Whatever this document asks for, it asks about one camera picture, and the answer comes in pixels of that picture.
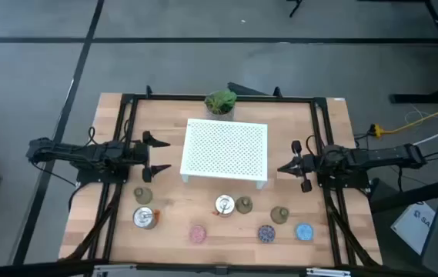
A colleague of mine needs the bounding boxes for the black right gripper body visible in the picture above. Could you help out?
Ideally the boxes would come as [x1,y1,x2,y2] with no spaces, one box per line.
[291,140,322,193]

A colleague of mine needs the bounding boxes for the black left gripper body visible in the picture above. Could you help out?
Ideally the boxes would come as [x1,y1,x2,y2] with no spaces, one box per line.
[128,130,154,183]

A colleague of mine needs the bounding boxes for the olive green small vase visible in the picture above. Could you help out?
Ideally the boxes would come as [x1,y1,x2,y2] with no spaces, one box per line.
[133,186,153,205]
[235,195,254,215]
[270,205,290,225]

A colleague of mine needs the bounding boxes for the orange-labelled candle can with tag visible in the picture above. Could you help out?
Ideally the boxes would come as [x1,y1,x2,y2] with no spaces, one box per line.
[132,205,161,230]
[213,194,236,218]

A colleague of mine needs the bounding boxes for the white perforated metal shelf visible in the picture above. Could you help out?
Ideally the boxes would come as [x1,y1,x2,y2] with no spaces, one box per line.
[179,118,269,190]

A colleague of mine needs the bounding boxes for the plant in triangle-patterned pot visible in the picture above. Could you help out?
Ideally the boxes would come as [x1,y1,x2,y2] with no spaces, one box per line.
[204,89,238,121]

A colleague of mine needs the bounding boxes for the black angled plate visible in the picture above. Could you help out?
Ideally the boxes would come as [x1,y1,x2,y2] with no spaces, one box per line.
[227,81,272,97]

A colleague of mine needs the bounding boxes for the black metal beam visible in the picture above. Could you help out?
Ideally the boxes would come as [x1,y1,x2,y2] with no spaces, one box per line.
[368,175,438,215]

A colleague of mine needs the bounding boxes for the white printed box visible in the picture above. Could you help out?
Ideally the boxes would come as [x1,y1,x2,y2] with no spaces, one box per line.
[390,201,437,255]

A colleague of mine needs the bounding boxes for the black stand leg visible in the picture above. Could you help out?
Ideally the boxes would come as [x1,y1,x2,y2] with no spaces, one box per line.
[286,0,304,18]

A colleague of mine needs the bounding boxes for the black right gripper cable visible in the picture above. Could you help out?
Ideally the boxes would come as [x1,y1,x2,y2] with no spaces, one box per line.
[305,134,319,157]

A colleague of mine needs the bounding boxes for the black aluminium table frame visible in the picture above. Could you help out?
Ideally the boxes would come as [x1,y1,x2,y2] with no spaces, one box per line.
[59,85,383,277]

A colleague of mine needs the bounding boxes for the yellow extension cord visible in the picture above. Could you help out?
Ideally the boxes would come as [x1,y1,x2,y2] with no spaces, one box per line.
[369,98,438,139]

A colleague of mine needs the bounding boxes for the silver slotted bracket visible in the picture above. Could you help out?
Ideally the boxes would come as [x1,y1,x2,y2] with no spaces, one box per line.
[92,264,138,277]
[305,267,353,277]

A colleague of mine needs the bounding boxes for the black desk frame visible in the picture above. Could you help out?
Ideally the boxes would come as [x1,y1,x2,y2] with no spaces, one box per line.
[390,0,438,104]

